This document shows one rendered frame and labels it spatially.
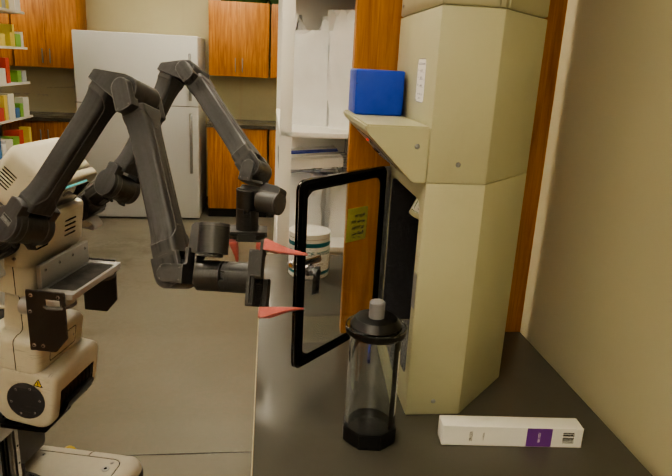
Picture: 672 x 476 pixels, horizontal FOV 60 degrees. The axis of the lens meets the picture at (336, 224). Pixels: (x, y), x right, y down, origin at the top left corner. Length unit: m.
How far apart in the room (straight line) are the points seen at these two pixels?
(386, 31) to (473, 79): 0.39
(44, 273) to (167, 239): 0.54
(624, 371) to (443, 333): 0.38
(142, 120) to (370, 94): 0.46
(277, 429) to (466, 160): 0.61
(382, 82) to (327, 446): 0.71
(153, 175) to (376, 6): 0.62
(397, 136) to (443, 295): 0.32
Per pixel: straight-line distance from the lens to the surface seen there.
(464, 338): 1.18
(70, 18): 6.51
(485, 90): 1.06
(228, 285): 1.07
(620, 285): 1.32
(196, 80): 1.69
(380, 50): 1.39
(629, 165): 1.30
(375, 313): 1.03
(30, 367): 1.72
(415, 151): 1.04
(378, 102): 1.22
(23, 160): 1.54
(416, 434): 1.18
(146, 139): 1.21
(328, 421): 1.19
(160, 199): 1.16
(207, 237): 1.09
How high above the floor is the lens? 1.61
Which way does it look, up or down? 15 degrees down
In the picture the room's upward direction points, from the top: 3 degrees clockwise
